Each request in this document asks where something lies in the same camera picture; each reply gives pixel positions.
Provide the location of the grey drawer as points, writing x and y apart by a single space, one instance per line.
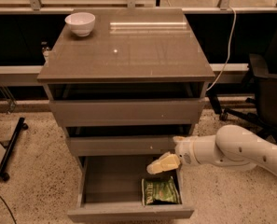
127 112
124 140
111 190

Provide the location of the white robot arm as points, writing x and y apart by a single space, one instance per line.
231 147

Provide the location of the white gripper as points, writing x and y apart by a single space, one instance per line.
185 152

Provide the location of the grey top drawer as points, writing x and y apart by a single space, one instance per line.
127 112

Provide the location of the small clear bottle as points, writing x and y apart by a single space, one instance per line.
45 50

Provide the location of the grey middle drawer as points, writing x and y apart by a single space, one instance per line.
124 140

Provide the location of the black wheeled stand leg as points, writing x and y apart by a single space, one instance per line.
21 125

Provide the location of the grey drawer cabinet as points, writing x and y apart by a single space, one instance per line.
131 54

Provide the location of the black office chair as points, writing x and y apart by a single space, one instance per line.
263 70

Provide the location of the white ceramic bowl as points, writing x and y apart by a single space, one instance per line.
80 23

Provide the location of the grey bottom drawer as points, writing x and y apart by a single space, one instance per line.
111 190

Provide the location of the green jalapeno chip bag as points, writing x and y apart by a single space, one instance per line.
159 191

